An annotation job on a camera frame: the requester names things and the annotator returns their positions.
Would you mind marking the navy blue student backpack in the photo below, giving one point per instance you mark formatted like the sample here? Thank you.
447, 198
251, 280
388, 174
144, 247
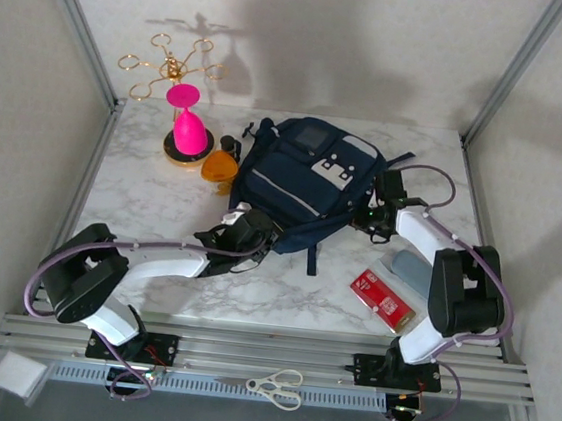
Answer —
293, 187

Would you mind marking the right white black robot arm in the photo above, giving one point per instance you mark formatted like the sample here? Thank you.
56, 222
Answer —
415, 229

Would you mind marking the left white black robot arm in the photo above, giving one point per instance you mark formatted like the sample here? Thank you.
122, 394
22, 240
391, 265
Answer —
165, 261

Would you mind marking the grey blue glasses case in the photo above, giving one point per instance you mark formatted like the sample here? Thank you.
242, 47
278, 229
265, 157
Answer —
412, 272

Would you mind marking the red packet in clear wrap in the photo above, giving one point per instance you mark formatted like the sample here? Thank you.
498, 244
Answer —
382, 299

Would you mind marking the cup with orange lid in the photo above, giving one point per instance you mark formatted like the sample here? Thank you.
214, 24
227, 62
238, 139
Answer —
220, 166

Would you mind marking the small dark bottle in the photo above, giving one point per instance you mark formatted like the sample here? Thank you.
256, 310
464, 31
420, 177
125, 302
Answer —
228, 145

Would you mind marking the pink wine glass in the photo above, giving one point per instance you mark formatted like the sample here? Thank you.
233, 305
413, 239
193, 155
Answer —
190, 133

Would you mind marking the small circuit board green LED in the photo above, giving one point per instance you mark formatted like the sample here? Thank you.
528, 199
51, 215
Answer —
130, 378
403, 409

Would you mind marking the white card in plastic sleeve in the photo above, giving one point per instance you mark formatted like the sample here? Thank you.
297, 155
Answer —
15, 373

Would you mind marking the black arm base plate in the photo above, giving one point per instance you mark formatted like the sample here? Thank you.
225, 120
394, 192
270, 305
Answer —
370, 368
163, 346

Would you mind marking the aluminium grooved frame rail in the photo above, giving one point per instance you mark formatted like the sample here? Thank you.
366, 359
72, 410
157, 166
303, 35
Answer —
266, 355

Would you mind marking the aluminium side rail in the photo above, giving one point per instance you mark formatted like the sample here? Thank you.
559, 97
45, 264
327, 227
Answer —
89, 170

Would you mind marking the aluminium frame post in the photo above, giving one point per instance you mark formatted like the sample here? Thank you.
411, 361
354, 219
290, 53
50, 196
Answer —
517, 64
75, 18

